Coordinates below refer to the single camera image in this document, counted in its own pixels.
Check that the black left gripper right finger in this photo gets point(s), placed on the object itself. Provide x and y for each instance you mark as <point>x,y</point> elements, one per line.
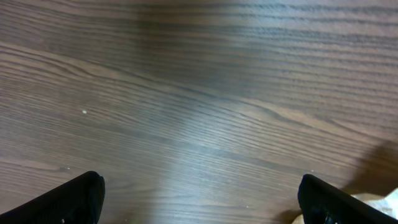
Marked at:
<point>321,202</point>

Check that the brown snack packet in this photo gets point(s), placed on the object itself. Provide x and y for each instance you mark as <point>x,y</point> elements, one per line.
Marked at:
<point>386,204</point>

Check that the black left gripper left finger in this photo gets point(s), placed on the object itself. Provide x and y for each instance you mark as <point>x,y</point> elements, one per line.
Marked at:
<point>79,200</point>

